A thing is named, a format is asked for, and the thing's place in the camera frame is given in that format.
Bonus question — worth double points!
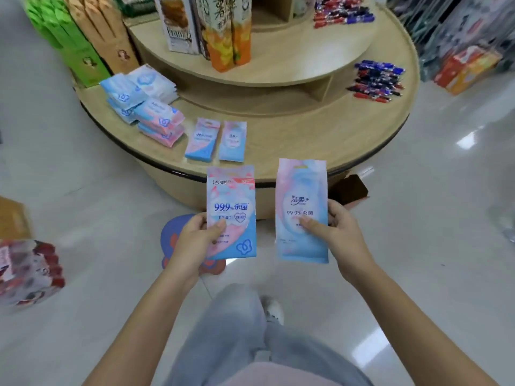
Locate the shrink-wrapped red packets bundle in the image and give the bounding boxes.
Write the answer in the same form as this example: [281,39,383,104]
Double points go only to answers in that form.
[0,239,66,309]

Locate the person's white shoe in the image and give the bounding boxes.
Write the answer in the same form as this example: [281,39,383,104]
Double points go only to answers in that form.
[260,295,285,327]

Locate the round wooden display table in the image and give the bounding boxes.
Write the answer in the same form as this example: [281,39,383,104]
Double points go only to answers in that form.
[74,0,421,220]

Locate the row of tan boxes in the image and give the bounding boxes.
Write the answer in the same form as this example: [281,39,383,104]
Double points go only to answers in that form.
[64,0,141,75]

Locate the person's right hand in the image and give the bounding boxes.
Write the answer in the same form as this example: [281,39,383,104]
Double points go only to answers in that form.
[299,199,377,279]

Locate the blue flower floor mat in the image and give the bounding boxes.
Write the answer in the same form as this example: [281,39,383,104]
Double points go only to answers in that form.
[160,214,227,276]

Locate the brown cardboard piece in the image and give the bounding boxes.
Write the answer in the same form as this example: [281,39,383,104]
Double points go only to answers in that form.
[329,174,369,210]

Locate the flower print wipes packet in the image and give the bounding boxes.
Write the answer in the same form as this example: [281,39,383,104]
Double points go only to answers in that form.
[206,165,257,261]
[185,118,221,163]

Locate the pale pink blue wipes packet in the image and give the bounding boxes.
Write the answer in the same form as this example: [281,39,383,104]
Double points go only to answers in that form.
[275,158,329,265]
[218,120,247,163]

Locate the row of green boxes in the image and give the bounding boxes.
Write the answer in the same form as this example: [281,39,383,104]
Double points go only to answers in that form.
[23,0,112,88]

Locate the person's jeans legs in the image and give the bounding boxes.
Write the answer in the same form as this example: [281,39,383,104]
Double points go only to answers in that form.
[164,283,376,386]

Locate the orange red boxes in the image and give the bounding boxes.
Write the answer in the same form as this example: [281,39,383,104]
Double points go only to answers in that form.
[433,45,503,96]

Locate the green white packets stack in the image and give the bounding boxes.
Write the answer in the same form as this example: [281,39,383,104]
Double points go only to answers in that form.
[114,0,158,19]

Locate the dark tall snack box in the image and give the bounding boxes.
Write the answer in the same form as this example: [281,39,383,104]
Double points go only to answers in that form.
[192,0,212,61]

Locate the orange tall snack box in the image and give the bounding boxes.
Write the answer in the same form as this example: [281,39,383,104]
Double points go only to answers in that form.
[200,0,236,73]
[231,0,253,66]

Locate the person's left forearm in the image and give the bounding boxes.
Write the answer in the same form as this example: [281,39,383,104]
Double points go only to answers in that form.
[82,261,203,386]

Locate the brown cardboard box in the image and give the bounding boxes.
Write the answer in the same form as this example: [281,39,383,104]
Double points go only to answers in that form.
[0,196,34,242]

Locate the white snack box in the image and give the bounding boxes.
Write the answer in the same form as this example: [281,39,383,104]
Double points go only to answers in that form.
[152,0,201,55]

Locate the person's left hand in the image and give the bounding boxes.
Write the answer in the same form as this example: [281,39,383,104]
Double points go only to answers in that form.
[166,212,227,279]

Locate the person's right forearm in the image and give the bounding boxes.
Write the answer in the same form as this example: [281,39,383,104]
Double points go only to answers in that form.
[337,256,500,386]

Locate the pile of wet wipe packs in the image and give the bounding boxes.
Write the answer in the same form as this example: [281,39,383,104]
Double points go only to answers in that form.
[99,64,186,149]

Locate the shelf with hanging goods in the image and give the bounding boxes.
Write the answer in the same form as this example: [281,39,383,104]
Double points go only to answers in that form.
[385,0,515,81]

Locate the heap of red blue pens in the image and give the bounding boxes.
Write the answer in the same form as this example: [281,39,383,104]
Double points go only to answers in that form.
[313,0,376,29]
[346,60,406,103]

